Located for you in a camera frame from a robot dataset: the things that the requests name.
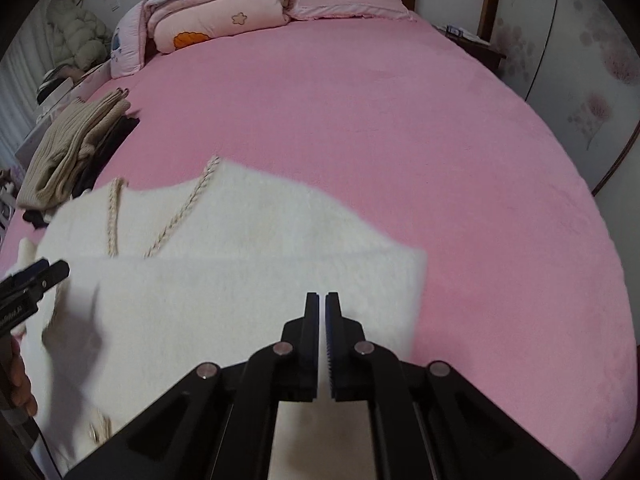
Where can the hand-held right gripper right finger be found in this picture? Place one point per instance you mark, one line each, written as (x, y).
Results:
(331, 330)

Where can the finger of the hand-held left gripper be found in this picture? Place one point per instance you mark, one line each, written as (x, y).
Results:
(22, 271)
(52, 271)

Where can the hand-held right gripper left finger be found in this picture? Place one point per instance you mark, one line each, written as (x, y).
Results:
(312, 320)

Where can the white fluffy sweater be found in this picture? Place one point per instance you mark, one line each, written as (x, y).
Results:
(225, 260)

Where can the dark clothes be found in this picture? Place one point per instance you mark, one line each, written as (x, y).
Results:
(107, 146)

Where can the person's left hand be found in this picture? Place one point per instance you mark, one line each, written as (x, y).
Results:
(22, 380)

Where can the beige knit sweater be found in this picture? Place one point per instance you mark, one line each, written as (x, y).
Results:
(65, 150)

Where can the white curtain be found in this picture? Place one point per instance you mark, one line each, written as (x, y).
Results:
(17, 95)

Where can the pink bed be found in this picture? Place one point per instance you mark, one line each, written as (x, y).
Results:
(400, 160)

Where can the white puffer jacket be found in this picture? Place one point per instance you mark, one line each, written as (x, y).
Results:
(75, 30)

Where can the pink patterned folded quilt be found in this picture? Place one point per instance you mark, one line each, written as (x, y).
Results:
(210, 15)

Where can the dark wooden nightstand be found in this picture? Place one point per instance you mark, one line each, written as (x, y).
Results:
(482, 54)

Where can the pink pillow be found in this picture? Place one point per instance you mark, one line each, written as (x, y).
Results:
(350, 1)

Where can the small item on nightstand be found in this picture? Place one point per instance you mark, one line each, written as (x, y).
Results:
(460, 31)

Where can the floral wardrobe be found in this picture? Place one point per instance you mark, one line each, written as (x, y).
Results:
(575, 50)

